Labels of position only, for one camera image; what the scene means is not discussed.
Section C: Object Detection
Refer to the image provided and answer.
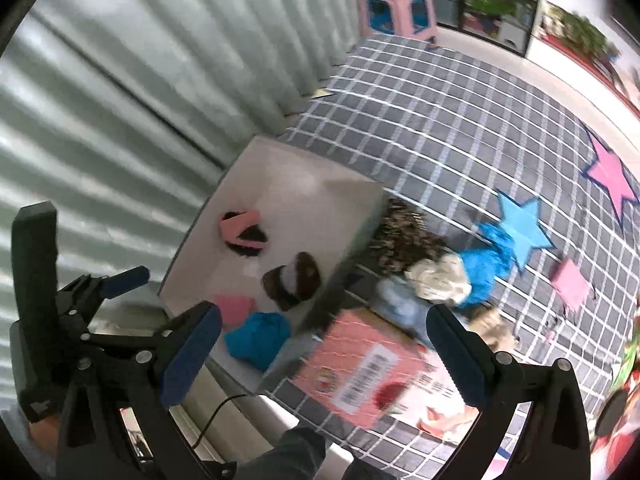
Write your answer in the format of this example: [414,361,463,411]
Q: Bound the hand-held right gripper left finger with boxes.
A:
[55,301,236,480]

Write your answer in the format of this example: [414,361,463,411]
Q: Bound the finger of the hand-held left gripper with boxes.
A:
[82,310,176,356]
[59,266,151,326]

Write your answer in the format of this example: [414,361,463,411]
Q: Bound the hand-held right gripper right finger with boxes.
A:
[425,304,593,480]

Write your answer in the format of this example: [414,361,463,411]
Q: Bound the pink sponge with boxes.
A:
[549,257,591,312]
[214,294,255,331]

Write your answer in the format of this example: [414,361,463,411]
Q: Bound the blue cloth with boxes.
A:
[457,222,521,311]
[224,311,292,372]

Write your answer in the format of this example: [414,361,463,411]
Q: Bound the light blue fluffy puff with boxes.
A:
[372,275,431,341]

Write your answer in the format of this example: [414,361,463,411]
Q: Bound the brown striped sock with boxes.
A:
[261,251,322,312]

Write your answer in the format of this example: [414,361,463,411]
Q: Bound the pink and black sock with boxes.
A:
[218,210,268,258]

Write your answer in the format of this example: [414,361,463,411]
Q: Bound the white cardboard box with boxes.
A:
[157,135,388,396]

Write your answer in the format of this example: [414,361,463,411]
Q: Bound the person's left forearm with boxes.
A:
[0,400,58,480]

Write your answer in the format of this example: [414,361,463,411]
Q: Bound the beige sock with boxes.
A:
[470,306,518,351]

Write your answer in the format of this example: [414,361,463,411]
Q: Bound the floral tissue packet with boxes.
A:
[390,360,481,436]

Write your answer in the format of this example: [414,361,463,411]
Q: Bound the white polka dot scrunchie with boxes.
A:
[404,254,473,306]

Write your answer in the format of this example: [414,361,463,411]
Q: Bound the pink patterned box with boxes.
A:
[292,307,431,428]

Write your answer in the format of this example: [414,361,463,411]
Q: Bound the leopard print cloth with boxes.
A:
[367,199,448,281]

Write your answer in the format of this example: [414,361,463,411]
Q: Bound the person's dark trouser leg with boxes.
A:
[235,425,361,480]

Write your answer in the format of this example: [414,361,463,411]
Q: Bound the pile of snack packets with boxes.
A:
[590,310,640,480]

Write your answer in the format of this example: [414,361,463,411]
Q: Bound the grey pleated curtain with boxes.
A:
[0,0,366,321]

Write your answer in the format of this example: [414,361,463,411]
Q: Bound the grey checkered star blanket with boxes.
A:
[277,35,640,461]

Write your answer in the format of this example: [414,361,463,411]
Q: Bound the white low cabinet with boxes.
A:
[527,0,640,116]

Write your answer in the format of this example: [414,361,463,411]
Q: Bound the green potted plant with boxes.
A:
[542,5,618,58]

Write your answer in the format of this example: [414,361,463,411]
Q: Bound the pink plastic stool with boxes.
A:
[357,0,438,43]

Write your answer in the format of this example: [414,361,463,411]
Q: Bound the glass door cabinet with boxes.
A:
[425,0,546,56]

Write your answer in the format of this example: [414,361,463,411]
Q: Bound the black cable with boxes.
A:
[191,394,263,456]

